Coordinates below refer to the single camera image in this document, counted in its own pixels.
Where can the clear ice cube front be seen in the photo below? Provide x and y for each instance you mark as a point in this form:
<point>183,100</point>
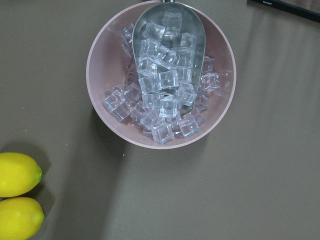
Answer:
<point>162,133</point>

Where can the yellow lemon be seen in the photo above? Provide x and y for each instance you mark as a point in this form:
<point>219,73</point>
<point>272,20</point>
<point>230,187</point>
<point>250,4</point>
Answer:
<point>19,173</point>
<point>20,218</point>

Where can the lower yellow lemon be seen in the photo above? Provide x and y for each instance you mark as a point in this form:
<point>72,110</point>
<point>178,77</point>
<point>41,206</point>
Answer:
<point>20,218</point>

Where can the pink round bowl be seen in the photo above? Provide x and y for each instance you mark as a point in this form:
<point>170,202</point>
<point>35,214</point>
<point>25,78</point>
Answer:
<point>105,69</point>

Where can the upper yellow lemon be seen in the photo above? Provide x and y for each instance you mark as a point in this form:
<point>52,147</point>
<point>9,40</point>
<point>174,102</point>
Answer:
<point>19,173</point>

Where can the clear ice cube left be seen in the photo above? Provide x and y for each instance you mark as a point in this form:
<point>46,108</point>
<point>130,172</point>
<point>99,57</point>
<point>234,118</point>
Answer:
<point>113,101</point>

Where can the clear ice cube in scoop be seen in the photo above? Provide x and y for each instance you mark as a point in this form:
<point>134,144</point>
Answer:
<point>168,79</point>

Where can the metal ice scoop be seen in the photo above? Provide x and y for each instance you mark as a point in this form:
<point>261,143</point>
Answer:
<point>170,36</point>

